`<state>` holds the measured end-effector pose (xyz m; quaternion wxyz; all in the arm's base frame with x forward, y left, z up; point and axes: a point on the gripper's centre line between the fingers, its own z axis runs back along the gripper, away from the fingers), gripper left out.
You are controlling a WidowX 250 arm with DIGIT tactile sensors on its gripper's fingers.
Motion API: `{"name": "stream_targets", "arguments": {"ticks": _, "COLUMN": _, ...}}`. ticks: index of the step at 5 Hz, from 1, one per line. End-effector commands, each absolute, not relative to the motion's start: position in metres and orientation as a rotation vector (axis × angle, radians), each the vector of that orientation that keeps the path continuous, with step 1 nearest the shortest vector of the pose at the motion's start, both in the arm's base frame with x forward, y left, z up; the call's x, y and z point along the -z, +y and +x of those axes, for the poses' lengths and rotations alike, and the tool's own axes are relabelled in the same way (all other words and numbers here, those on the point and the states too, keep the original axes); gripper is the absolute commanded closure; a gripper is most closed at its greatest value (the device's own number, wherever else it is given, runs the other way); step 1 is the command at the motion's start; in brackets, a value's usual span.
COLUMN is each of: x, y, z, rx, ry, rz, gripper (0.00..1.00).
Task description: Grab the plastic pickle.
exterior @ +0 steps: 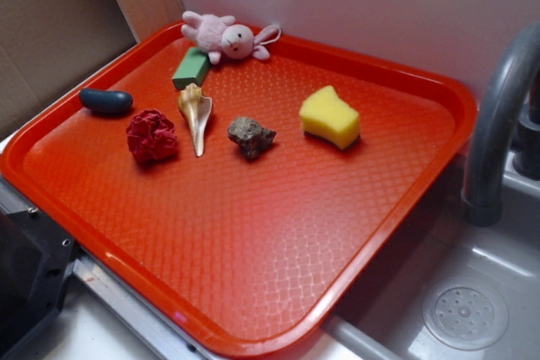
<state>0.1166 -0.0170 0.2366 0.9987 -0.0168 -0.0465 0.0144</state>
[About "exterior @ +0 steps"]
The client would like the brown cardboard panel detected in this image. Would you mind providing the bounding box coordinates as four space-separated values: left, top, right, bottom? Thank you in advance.
1 0 183 138

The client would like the red crumpled cloth ball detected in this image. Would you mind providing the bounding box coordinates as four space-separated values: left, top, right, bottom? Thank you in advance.
126 110 178 164

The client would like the red plastic tray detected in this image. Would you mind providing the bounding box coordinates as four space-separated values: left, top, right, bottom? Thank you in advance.
1 24 477 358

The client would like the green rectangular block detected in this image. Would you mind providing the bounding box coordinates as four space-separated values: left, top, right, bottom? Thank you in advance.
172 47 212 90

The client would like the beige spiral seashell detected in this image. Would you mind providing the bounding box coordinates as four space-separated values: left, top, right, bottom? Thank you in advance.
177 83 213 157

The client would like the brown rock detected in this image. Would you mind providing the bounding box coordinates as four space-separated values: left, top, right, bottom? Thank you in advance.
227 116 277 160

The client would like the black metal bracket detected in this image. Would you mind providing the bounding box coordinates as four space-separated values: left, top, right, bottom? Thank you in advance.
1 211 78 359

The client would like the grey toy faucet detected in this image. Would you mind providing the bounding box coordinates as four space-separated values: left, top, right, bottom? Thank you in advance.
462 22 539 227

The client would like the pink plush bunny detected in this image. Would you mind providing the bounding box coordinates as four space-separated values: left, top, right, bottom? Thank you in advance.
181 11 282 65

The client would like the yellow sponge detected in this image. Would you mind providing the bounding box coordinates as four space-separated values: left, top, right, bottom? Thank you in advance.
299 85 360 150

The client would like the grey toy sink basin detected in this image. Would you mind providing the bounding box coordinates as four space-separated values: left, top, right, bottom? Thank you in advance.
324 162 539 359

